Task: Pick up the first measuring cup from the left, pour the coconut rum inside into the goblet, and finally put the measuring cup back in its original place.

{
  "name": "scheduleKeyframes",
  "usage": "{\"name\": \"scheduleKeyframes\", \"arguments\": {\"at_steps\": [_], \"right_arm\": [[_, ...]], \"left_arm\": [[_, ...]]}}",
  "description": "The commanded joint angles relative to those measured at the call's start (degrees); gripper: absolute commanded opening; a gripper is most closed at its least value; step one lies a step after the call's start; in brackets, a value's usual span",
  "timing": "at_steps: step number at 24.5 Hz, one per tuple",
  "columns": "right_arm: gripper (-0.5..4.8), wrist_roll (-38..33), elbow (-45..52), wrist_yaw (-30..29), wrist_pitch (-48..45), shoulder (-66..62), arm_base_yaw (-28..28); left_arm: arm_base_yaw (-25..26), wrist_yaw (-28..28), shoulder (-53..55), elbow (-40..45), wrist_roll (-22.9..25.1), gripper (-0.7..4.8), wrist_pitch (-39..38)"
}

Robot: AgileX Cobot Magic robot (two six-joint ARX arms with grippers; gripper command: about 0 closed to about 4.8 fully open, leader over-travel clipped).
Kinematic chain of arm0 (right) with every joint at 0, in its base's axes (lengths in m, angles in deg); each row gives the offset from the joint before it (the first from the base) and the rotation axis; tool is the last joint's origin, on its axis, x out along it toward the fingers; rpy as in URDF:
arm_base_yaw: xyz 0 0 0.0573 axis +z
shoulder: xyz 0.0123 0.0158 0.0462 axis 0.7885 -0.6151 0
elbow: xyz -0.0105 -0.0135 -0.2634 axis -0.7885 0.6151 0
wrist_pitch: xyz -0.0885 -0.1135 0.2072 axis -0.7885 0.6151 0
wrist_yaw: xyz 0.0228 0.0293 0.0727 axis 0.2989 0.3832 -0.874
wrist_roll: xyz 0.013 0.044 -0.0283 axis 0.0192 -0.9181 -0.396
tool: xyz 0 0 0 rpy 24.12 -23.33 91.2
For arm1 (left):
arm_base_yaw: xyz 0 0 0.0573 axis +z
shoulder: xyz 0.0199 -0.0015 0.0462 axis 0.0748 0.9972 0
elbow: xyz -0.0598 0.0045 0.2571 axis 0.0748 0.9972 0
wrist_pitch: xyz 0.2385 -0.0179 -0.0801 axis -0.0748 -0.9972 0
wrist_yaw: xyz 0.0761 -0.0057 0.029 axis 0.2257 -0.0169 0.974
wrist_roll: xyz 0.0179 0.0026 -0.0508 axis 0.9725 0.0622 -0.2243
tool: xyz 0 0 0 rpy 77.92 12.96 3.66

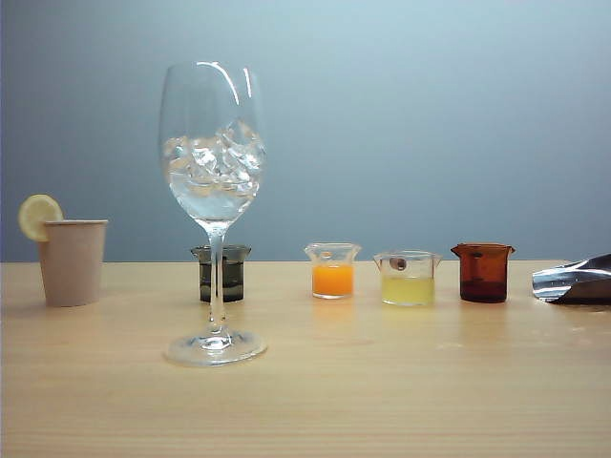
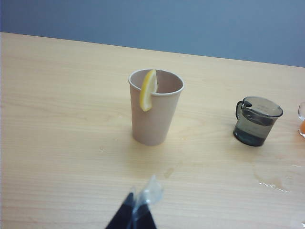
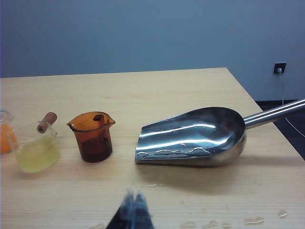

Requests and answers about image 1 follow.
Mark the grey tinted glass measuring cup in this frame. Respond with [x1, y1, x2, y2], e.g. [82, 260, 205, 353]
[190, 244, 253, 304]

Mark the measuring cup with orange juice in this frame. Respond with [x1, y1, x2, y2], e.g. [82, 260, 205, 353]
[304, 241, 363, 301]

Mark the measuring cup with yellow juice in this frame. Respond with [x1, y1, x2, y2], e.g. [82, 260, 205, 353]
[372, 250, 444, 307]

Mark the amber glass measuring cup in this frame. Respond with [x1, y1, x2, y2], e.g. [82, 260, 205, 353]
[450, 241, 516, 303]

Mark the beige paper cup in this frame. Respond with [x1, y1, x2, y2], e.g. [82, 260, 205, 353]
[36, 219, 110, 308]

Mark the clear wine glass with ice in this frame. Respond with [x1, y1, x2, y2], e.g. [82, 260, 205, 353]
[158, 60, 268, 367]

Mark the silver metal scoop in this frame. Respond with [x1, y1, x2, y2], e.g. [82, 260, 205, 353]
[531, 252, 611, 305]

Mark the yellow lemon slice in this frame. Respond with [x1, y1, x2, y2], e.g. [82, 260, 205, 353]
[17, 193, 65, 243]

